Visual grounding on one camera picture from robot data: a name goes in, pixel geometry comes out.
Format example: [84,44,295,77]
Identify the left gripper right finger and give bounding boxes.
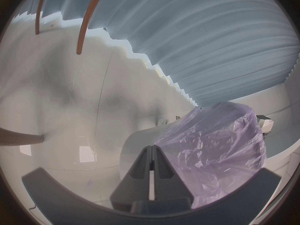
[152,145,195,208]

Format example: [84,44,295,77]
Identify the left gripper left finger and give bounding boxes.
[110,145,153,212]

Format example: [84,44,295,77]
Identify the purple plastic bag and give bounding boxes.
[154,102,268,210]

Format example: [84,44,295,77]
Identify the white trash bin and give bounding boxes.
[119,121,185,185]

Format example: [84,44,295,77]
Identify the white curtain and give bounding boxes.
[13,0,300,108]

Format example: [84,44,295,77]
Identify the wooden chair white cushions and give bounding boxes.
[0,0,110,147]

